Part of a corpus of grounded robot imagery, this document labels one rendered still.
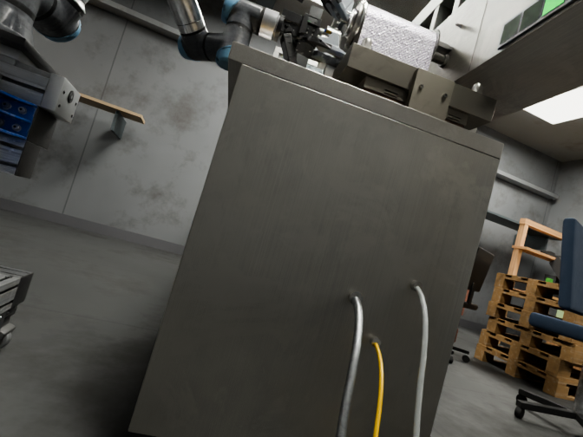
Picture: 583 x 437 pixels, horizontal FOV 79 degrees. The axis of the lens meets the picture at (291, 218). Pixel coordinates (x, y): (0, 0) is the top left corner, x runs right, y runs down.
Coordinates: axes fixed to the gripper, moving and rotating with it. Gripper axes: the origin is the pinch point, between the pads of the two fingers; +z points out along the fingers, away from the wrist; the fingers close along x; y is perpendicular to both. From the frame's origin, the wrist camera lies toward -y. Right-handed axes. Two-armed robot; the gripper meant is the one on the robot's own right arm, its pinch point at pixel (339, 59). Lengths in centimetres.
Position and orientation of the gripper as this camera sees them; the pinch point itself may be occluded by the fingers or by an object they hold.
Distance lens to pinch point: 114.9
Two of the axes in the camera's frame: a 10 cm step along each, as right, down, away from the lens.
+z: 9.4, 2.9, 1.6
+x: -1.8, 0.2, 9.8
